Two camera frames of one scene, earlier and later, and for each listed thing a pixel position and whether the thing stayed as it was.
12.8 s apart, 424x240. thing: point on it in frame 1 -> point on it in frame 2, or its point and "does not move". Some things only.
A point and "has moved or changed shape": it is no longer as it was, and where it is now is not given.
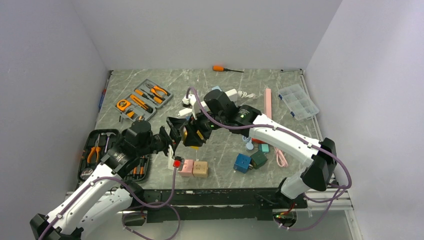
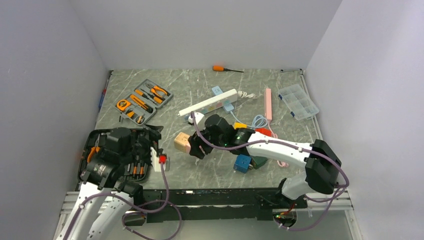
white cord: x=244 y=94 does not move
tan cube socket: x=200 y=169 has moved or changed shape
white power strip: x=232 y=93 does not move
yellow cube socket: x=185 y=133 has moved or changed shape
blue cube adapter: x=242 y=163 does not move
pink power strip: x=268 y=101 does not move
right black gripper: x=193 y=138 -> x=195 y=142
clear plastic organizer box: x=299 y=103 does not move
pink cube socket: x=187 y=169 -> x=188 y=147
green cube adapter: x=258 y=159 does not move
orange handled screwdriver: x=220 y=69 does not move
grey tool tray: x=143 y=101 does not move
